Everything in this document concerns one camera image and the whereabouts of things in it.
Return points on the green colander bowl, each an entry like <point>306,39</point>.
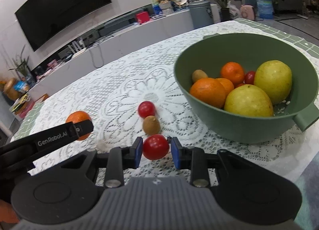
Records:
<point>250,51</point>

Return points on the white lace tablecloth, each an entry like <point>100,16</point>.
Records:
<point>289,155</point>

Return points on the green checked table mat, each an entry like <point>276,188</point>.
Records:
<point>112,93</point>

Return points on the white wifi router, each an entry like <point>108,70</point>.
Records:
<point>77,48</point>

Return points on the large yellow-green pear back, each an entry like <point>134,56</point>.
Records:
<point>275,78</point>

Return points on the person's hand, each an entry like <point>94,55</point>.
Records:
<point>7,213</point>

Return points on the small tan longan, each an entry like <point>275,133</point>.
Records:
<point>197,75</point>

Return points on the grey-blue trash bin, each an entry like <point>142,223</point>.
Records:
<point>201,14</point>

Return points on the large yellow-green pear front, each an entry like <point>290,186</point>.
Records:
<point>249,100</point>

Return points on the large orange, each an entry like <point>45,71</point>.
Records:
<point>209,91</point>

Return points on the black wall television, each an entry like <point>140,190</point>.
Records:
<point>40,20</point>

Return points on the blue water jug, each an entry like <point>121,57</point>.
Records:
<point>265,9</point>

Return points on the mandarin orange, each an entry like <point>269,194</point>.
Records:
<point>79,116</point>
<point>234,72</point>

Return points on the cherry tomato top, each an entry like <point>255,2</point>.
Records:
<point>146,108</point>

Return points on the white plastic bag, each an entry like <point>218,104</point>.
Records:
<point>233,10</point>

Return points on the red box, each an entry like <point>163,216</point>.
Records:
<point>142,17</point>

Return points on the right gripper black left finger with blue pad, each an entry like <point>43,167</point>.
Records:
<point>120,159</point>

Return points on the golden vase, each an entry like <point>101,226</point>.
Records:
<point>9,90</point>

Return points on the pink small heater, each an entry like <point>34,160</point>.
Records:
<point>247,12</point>

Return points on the large yellow-green pear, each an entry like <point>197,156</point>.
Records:
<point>249,100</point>
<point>275,78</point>

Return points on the green plant in vase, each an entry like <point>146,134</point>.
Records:
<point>22,68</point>

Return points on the cherry tomato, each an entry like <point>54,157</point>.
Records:
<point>155,147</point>
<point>249,78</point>
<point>146,108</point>
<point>239,85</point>

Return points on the orange flat box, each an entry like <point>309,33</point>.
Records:
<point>42,98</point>

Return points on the white marble tv cabinet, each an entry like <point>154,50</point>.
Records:
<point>114,47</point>

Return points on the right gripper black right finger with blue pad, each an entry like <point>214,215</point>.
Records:
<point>192,159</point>

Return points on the brown kiwi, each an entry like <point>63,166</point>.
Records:
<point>151,125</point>

